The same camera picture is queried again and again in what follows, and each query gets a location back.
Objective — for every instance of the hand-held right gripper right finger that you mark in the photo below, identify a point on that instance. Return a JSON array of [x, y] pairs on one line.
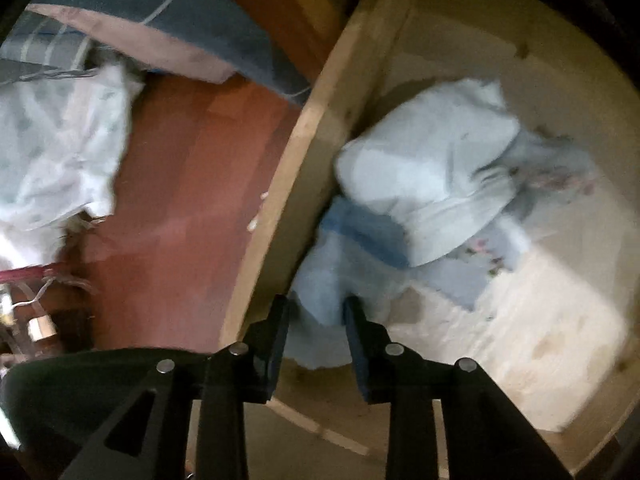
[[356, 350]]

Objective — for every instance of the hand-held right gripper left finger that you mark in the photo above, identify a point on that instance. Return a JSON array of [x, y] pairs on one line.
[[277, 350]]

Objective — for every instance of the light blue sock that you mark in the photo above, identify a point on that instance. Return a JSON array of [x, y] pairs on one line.
[[325, 285]]

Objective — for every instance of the pale blue floral underwear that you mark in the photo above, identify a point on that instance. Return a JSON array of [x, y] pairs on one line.
[[465, 270]]

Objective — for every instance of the wooden drawer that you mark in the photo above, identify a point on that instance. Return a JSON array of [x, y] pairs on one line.
[[280, 200]]

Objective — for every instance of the white floral underwear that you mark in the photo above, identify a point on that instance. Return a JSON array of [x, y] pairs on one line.
[[555, 170]]

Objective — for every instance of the cream white towel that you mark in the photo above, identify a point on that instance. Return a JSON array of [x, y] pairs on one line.
[[540, 320]]

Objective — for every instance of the dark cloth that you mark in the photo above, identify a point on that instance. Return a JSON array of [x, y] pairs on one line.
[[60, 400]]

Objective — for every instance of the small tan box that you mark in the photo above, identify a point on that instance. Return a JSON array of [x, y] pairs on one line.
[[41, 329]]

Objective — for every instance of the red cloth strip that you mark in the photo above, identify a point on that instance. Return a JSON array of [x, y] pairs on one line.
[[30, 275]]

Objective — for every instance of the white patterned cloth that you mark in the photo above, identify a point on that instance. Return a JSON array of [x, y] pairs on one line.
[[60, 160]]

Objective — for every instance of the blue plaid cloth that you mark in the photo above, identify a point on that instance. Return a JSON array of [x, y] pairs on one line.
[[200, 15]]

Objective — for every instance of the grey plaid cloth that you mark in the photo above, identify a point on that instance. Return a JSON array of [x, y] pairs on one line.
[[40, 45]]

